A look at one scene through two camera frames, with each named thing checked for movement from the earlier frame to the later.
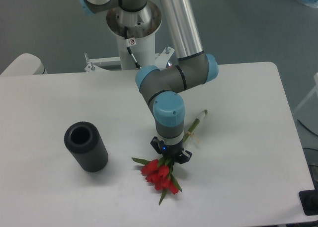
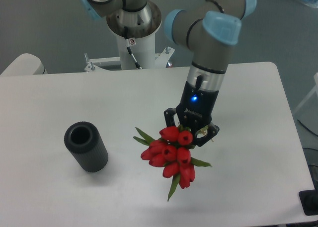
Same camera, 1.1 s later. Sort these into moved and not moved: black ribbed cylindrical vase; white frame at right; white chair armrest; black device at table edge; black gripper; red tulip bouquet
Moved: red tulip bouquet; black gripper
Not moved: white frame at right; black ribbed cylindrical vase; black device at table edge; white chair armrest
